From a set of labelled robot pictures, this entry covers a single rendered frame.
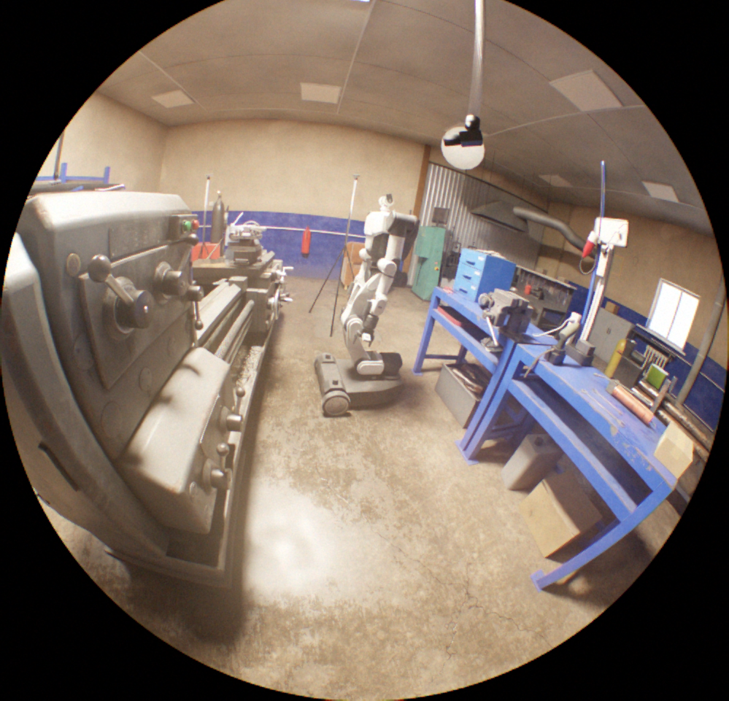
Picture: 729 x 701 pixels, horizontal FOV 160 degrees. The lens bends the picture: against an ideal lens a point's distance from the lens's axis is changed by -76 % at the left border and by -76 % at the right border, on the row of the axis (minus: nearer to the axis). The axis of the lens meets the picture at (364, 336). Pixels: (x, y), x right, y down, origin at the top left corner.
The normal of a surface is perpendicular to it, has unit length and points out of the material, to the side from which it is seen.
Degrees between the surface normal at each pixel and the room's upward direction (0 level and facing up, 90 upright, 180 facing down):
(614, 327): 90
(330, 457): 0
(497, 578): 0
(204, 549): 0
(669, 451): 90
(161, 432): 32
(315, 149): 90
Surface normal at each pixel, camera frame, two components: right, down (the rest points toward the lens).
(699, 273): -0.97, -0.06
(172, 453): 0.65, -0.73
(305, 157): 0.18, 0.43
